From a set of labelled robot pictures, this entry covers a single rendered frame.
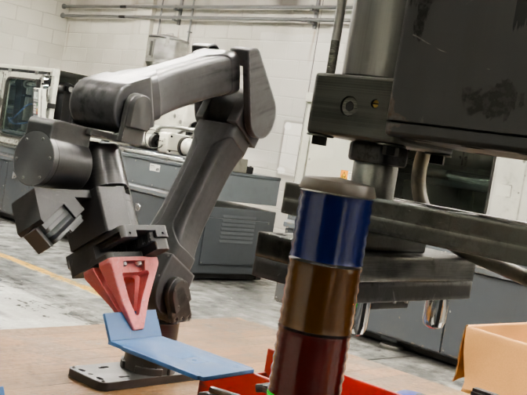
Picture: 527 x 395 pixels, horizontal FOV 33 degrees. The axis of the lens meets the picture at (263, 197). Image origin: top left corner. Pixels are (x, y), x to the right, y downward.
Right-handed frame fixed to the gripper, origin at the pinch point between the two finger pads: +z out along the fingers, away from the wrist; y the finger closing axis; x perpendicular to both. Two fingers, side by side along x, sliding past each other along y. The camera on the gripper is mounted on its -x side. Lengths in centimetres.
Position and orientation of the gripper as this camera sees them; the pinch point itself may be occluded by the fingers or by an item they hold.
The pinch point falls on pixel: (134, 323)
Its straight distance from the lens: 97.0
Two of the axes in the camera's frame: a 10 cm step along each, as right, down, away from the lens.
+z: 2.7, 9.3, -2.7
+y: 7.0, -3.8, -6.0
